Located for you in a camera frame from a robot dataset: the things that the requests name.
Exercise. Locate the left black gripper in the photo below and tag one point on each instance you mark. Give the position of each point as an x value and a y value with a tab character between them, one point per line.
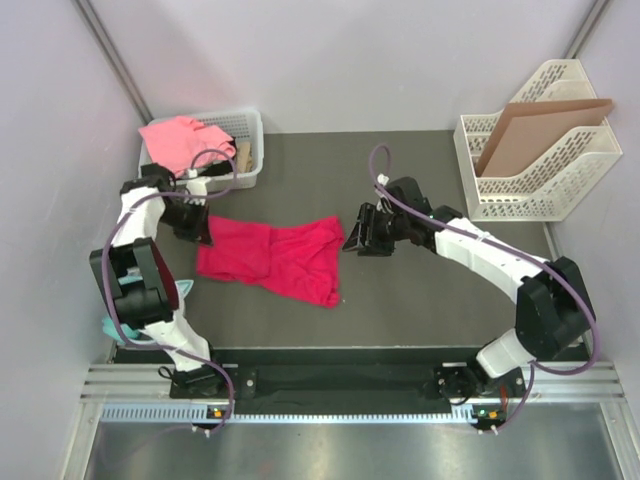
200	232

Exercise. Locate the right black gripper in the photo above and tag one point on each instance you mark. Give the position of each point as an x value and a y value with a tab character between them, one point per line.
372	246

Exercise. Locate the magenta t shirt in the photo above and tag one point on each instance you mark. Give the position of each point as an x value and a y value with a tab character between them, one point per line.
299	262

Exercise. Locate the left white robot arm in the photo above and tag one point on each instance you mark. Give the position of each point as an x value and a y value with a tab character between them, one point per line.
146	303

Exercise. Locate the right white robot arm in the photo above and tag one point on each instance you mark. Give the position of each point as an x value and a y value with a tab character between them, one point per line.
553	308

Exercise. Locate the black cloth in basket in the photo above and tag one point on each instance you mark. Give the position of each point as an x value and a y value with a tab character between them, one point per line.
217	169

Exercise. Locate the light pink t shirt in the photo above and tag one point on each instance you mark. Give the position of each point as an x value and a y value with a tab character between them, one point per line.
174	143

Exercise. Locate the beige folded cloth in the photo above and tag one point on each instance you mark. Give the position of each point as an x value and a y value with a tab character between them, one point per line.
244	159

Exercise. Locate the white plastic laundry basket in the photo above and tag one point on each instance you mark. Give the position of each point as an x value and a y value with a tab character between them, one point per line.
242	125

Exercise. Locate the teal cat ear headphones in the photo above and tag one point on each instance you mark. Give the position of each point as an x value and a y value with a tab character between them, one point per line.
183	287

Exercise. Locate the white perforated file organizer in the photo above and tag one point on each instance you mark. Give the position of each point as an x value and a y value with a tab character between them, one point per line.
546	191

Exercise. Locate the brown cardboard sheet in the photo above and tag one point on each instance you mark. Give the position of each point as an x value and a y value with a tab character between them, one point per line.
525	131

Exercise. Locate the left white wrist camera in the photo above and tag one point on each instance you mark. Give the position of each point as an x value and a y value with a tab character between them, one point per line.
196	187

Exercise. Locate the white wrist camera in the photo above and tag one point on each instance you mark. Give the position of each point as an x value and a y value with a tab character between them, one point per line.
384	179
196	187

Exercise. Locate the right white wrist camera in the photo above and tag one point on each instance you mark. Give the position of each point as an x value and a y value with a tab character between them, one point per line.
384	179

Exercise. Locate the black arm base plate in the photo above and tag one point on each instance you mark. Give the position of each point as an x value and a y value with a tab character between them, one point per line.
353	380

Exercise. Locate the white slotted cable duct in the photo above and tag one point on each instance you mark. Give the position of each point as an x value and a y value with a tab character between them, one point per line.
176	413

